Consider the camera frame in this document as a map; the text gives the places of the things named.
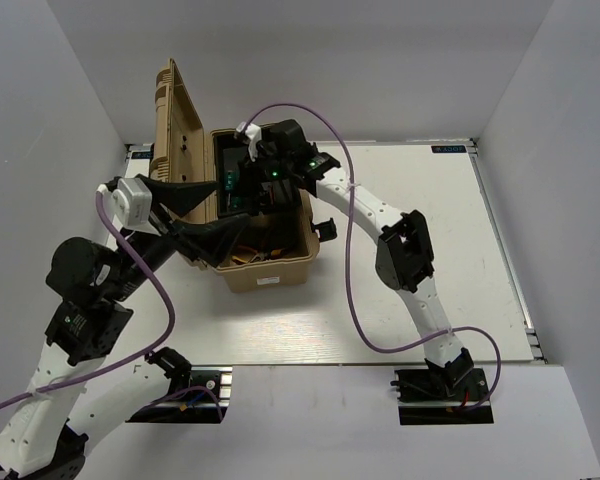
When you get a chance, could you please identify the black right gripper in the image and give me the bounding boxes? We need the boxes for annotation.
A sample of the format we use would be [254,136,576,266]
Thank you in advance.
[233,145,294,199]

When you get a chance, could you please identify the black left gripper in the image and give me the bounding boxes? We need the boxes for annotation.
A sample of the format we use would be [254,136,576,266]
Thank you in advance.
[106,173,250,300]

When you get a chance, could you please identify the yellow black needle-nose pliers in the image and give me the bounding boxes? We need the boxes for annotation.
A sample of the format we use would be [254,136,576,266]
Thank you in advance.
[230,245,292,266]

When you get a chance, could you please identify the green stubby phillips screwdriver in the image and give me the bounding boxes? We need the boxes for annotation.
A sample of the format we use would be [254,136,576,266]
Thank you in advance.
[225,170,239,192]

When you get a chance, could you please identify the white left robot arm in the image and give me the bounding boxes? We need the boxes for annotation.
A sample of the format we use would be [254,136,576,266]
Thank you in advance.
[0,175,249,479]

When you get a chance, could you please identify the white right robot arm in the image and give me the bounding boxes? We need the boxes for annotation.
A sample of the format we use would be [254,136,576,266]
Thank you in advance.
[235,120,474,399]

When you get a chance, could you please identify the black toolbox tray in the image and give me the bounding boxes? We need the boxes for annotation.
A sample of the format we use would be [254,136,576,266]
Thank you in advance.
[213,132,249,218]

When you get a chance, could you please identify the tan plastic toolbox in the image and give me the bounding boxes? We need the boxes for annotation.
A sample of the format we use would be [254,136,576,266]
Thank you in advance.
[149,60,337,293]

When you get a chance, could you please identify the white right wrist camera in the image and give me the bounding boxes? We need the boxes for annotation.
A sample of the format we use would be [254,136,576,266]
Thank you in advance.
[234,122,262,162]

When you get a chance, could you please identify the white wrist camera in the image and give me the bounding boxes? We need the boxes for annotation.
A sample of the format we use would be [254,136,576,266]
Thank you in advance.
[234,122,262,162]
[97,177,154,233]

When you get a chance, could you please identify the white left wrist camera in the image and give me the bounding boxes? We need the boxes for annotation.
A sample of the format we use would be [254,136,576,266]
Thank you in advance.
[97,177,154,233]

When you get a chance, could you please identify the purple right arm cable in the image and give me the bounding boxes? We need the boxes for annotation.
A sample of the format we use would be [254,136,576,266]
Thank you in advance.
[235,102,502,412]

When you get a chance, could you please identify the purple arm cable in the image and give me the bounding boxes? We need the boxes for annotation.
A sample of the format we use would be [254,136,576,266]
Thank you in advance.
[235,102,502,412]
[0,183,229,424]

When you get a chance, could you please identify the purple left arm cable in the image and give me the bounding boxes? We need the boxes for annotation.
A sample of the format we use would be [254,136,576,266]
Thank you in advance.
[0,183,229,424]

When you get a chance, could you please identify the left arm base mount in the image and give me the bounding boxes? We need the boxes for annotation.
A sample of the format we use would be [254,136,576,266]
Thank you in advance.
[128,366,233,425]

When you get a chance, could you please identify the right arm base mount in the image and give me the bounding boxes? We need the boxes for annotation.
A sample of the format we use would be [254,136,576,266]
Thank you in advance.
[390,368,494,426]

